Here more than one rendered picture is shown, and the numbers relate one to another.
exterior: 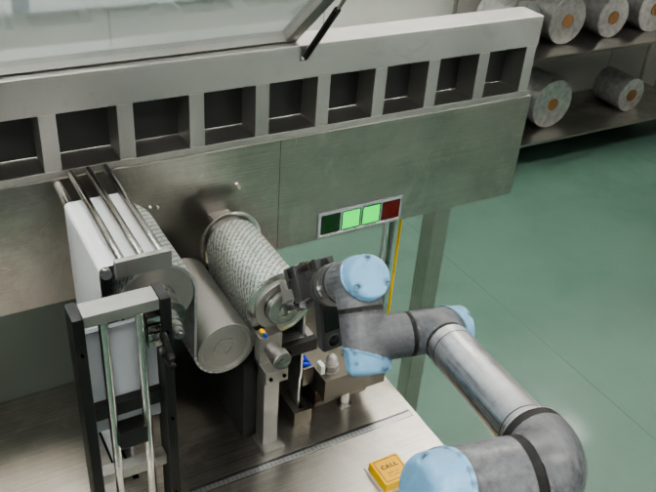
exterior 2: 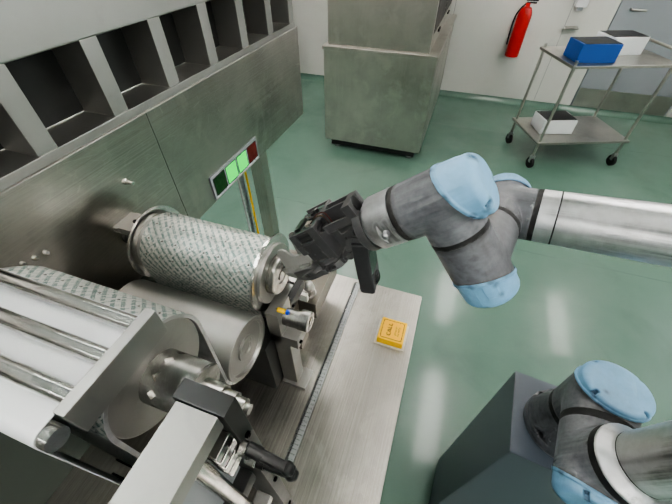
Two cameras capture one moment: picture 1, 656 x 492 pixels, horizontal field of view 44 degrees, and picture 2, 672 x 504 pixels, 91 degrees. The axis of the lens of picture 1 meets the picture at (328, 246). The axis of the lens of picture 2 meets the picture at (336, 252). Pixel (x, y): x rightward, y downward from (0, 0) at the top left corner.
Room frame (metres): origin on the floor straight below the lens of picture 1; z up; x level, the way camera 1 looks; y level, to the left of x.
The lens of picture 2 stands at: (0.91, 0.25, 1.72)
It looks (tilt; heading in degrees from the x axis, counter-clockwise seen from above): 46 degrees down; 320
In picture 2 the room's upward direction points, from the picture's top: straight up
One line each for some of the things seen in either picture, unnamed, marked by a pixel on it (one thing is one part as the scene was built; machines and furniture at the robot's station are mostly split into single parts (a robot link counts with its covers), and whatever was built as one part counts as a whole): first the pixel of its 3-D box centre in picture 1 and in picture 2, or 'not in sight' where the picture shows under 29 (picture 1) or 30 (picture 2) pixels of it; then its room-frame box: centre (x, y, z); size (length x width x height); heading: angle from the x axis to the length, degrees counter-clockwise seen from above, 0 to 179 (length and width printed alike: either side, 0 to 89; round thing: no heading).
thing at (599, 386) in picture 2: not in sight; (600, 401); (0.78, -0.29, 1.07); 0.13 x 0.12 x 0.14; 109
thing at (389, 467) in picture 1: (390, 471); (391, 332); (1.19, -0.17, 0.91); 0.07 x 0.07 x 0.02; 31
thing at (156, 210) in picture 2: (230, 240); (159, 241); (1.52, 0.22, 1.25); 0.15 x 0.01 x 0.15; 121
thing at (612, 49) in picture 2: not in sight; (584, 101); (1.86, -3.45, 0.51); 0.91 x 0.58 x 1.02; 53
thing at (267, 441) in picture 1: (270, 393); (293, 347); (1.25, 0.10, 1.05); 0.06 x 0.05 x 0.31; 31
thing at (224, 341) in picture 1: (202, 312); (188, 327); (1.35, 0.25, 1.17); 0.26 x 0.12 x 0.12; 31
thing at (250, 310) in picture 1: (279, 303); (271, 272); (1.30, 0.09, 1.25); 0.15 x 0.01 x 0.15; 121
